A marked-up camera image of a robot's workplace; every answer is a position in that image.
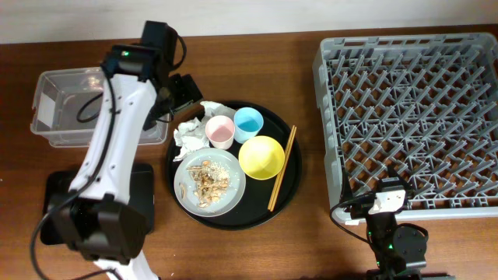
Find pink cup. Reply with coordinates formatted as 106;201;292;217
205;115;235;150

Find light blue cup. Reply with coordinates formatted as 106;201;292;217
233;107;264;144

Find yellow bowl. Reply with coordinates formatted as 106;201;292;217
238;136;285;180

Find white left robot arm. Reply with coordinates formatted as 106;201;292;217
33;21;202;279

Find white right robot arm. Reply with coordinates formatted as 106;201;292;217
366;175;456;280

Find grey dishwasher rack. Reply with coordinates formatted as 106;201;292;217
313;33;497;225

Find crumpled white napkin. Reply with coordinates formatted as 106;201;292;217
173;101;236;162

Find round black tray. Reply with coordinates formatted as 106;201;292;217
180;101;303;230

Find food scraps on plate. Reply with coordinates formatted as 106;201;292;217
187;160;230;208

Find grey plate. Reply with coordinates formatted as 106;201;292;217
173;148;246;218

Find wooden chopstick outer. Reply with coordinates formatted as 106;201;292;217
268;125;296;212

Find clear plastic bin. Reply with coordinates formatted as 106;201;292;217
30;66;170;149

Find black rectangular bin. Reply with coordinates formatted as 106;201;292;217
40;163;155;246

